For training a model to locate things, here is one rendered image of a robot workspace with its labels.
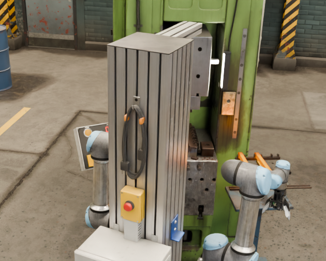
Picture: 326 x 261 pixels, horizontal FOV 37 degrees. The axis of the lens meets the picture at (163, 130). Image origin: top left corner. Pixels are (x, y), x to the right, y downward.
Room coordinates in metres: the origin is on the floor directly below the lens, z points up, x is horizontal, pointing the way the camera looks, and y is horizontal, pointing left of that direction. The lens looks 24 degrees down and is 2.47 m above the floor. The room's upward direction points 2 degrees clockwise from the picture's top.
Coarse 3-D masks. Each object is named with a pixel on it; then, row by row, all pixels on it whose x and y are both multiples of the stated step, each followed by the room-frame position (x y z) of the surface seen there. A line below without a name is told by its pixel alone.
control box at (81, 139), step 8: (80, 128) 2.87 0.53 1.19; (88, 128) 2.89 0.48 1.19; (96, 128) 2.92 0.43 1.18; (104, 128) 2.93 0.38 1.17; (80, 136) 2.85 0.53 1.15; (88, 136) 2.87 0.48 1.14; (80, 144) 2.82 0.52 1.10; (80, 152) 2.81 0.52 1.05; (80, 160) 2.81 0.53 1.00; (88, 168) 2.76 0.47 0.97
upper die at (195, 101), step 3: (192, 96) 3.08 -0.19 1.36; (195, 96) 3.08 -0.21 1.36; (198, 96) 3.08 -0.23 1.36; (192, 99) 3.08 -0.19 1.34; (195, 99) 3.08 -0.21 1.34; (198, 99) 3.08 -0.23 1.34; (192, 102) 3.08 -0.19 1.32; (195, 102) 3.08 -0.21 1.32; (198, 102) 3.08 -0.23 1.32; (192, 105) 3.08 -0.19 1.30; (195, 105) 3.08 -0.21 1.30; (198, 105) 3.08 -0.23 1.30; (192, 108) 3.08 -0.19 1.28; (195, 108) 3.08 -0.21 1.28; (198, 108) 3.08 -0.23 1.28
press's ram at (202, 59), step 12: (168, 24) 3.42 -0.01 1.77; (204, 24) 3.46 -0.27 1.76; (204, 36) 3.09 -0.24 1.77; (204, 48) 3.08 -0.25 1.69; (204, 60) 3.08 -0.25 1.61; (216, 60) 3.28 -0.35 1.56; (192, 72) 3.08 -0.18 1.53; (204, 72) 3.08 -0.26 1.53; (192, 84) 3.08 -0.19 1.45; (204, 84) 3.08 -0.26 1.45
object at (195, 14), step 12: (168, 0) 3.21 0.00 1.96; (180, 0) 3.22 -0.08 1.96; (192, 0) 3.22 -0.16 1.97; (204, 0) 3.23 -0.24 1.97; (216, 0) 3.23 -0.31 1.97; (168, 12) 3.21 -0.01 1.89; (180, 12) 3.21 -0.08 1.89; (192, 12) 3.22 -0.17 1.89; (204, 12) 3.22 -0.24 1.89; (216, 12) 3.22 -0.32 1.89
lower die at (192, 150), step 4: (188, 136) 3.25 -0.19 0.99; (192, 136) 3.25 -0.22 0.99; (188, 140) 3.16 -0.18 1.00; (192, 140) 3.18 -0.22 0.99; (192, 144) 3.11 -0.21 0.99; (196, 144) 3.12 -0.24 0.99; (188, 148) 3.08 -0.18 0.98; (192, 148) 3.08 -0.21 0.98; (196, 148) 3.08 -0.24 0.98; (188, 152) 3.08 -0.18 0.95; (192, 152) 3.08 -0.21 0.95; (196, 152) 3.08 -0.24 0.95; (188, 156) 3.08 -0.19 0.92; (196, 156) 3.08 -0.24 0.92
